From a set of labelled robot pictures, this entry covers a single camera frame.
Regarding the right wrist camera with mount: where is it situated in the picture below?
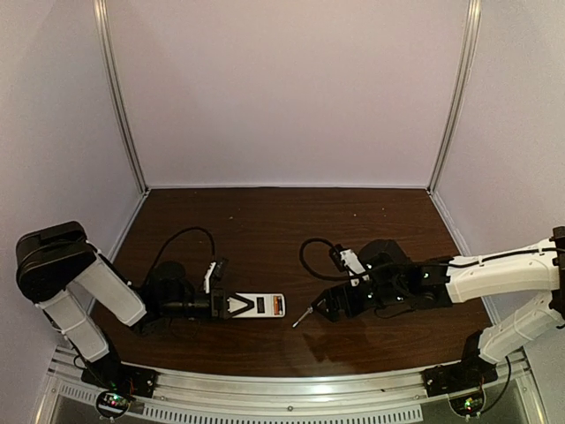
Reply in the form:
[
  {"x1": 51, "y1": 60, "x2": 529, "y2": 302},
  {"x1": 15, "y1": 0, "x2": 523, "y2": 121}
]
[{"x1": 329, "y1": 245, "x2": 369, "y2": 286}]

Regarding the right aluminium corner post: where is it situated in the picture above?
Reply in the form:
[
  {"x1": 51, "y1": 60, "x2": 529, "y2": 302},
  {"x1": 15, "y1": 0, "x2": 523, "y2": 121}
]
[{"x1": 427, "y1": 0, "x2": 482, "y2": 195}]

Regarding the black camera cable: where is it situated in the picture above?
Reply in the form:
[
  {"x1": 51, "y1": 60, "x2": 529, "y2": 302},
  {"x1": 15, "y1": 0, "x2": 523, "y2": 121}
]
[
  {"x1": 298, "y1": 238, "x2": 354, "y2": 282},
  {"x1": 154, "y1": 227, "x2": 220, "y2": 275}
]

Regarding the clear handle screwdriver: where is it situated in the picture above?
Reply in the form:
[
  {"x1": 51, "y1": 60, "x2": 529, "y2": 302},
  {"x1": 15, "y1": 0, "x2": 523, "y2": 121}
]
[{"x1": 291, "y1": 307, "x2": 313, "y2": 329}]

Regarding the left aluminium corner post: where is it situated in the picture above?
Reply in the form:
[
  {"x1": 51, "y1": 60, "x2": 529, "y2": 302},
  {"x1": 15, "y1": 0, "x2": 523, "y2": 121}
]
[{"x1": 93, "y1": 0, "x2": 149, "y2": 195}]

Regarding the white remote control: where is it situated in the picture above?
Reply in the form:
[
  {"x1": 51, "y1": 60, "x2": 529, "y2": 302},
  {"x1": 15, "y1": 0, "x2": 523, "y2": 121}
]
[{"x1": 232, "y1": 292, "x2": 286, "y2": 319}]

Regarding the aluminium corner post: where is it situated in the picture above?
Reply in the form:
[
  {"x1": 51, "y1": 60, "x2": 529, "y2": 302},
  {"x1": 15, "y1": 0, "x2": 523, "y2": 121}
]
[
  {"x1": 93, "y1": 0, "x2": 149, "y2": 195},
  {"x1": 427, "y1": 0, "x2": 482, "y2": 195}
]

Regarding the front aluminium rail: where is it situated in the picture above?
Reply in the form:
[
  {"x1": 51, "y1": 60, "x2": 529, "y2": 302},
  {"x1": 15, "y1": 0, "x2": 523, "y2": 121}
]
[{"x1": 31, "y1": 347, "x2": 548, "y2": 423}]

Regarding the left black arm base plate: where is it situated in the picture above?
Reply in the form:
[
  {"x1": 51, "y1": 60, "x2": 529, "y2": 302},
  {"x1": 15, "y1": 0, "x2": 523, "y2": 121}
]
[{"x1": 80, "y1": 363, "x2": 157, "y2": 398}]

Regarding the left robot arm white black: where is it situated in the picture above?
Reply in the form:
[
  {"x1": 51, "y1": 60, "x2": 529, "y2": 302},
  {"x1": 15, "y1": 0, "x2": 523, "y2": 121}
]
[{"x1": 15, "y1": 221, "x2": 265, "y2": 388}]

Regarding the round circuit board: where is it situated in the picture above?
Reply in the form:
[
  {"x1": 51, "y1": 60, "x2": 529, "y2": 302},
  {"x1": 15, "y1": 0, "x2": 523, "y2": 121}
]
[
  {"x1": 94, "y1": 390, "x2": 132, "y2": 420},
  {"x1": 448, "y1": 390, "x2": 486, "y2": 419}
]

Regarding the left round circuit board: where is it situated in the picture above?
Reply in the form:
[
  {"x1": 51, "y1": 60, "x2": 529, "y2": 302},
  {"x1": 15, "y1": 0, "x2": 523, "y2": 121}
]
[{"x1": 94, "y1": 390, "x2": 132, "y2": 420}]

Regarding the right black camera cable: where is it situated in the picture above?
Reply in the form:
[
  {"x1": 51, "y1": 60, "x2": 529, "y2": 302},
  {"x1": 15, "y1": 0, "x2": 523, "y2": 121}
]
[{"x1": 298, "y1": 238, "x2": 354, "y2": 282}]

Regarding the right round circuit board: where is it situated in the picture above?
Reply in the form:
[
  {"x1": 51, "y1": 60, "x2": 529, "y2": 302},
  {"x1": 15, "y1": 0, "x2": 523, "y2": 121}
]
[{"x1": 448, "y1": 390, "x2": 486, "y2": 419}]

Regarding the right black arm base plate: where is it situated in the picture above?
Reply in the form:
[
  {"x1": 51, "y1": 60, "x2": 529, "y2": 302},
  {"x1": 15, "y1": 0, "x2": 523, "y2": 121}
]
[{"x1": 421, "y1": 358, "x2": 498, "y2": 397}]

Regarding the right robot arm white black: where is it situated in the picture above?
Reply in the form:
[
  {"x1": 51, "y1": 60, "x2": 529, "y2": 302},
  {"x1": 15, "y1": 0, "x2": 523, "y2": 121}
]
[{"x1": 309, "y1": 227, "x2": 564, "y2": 375}]

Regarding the left black camera cable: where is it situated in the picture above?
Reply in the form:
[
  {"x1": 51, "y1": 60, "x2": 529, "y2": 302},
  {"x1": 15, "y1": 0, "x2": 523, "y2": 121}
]
[{"x1": 154, "y1": 227, "x2": 220, "y2": 275}]

